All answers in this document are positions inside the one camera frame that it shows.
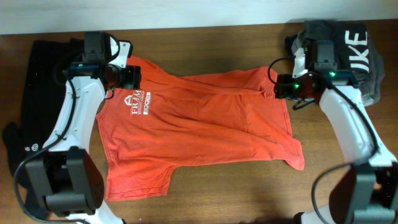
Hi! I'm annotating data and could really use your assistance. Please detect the grey folded garment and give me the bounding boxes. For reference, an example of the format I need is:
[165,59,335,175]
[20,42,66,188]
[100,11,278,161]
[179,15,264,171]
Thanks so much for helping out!
[290,30,386,107]

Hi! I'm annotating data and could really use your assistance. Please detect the black folded shirt white letters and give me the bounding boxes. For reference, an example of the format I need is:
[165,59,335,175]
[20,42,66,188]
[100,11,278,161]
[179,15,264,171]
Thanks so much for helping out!
[284,20,370,73]

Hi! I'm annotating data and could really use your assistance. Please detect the black garment on left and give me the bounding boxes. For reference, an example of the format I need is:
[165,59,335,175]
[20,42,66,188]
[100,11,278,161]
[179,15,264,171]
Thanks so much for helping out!
[2,37,86,218]

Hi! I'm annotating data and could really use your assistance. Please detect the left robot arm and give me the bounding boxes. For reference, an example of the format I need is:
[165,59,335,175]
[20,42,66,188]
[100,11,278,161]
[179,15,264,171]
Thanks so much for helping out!
[13,31,141,223]

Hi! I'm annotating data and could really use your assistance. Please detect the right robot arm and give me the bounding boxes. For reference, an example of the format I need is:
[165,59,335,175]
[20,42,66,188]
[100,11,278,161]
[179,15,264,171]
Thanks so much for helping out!
[275,40,397,223]

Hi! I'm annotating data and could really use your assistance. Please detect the red t-shirt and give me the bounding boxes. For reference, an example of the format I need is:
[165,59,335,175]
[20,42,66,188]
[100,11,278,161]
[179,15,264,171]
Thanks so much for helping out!
[96,57,305,201]

